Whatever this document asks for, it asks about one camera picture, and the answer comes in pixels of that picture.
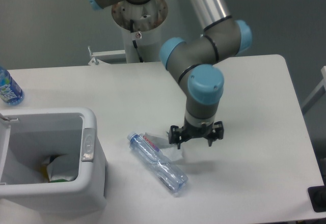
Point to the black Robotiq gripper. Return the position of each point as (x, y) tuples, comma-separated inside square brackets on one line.
[(212, 132)]

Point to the crushed clear plastic water bottle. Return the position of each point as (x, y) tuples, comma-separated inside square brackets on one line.
[(161, 166)]

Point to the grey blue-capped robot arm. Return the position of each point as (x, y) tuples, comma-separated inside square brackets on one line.
[(190, 64)]

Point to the trash inside the can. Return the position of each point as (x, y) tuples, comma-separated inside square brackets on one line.
[(60, 168)]

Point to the white plastic trash can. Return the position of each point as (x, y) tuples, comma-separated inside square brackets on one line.
[(28, 136)]

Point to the black clamp at table edge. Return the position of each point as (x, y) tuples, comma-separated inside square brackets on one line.
[(317, 198)]

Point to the blue labelled drink bottle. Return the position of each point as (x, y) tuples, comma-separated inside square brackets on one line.
[(11, 93)]

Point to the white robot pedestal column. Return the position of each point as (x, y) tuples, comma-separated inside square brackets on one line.
[(140, 26)]

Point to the white pedestal base frame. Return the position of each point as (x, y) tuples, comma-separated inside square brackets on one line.
[(106, 57)]

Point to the white frame at right edge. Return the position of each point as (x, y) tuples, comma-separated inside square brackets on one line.
[(315, 95)]

